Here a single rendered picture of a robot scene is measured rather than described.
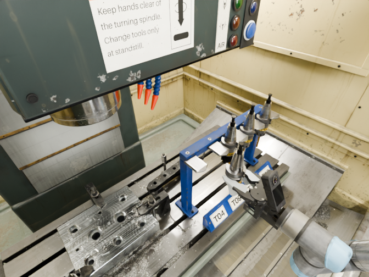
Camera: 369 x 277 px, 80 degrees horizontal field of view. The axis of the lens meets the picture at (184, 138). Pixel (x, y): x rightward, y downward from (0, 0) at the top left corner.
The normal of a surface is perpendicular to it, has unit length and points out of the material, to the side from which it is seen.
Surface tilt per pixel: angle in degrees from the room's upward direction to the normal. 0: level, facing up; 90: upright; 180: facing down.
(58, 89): 90
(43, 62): 90
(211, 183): 0
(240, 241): 7
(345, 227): 17
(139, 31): 90
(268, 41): 90
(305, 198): 24
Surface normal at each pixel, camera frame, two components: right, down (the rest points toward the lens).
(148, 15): 0.66, 0.47
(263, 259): 0.09, -0.82
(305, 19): -0.75, 0.43
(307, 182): -0.32, -0.52
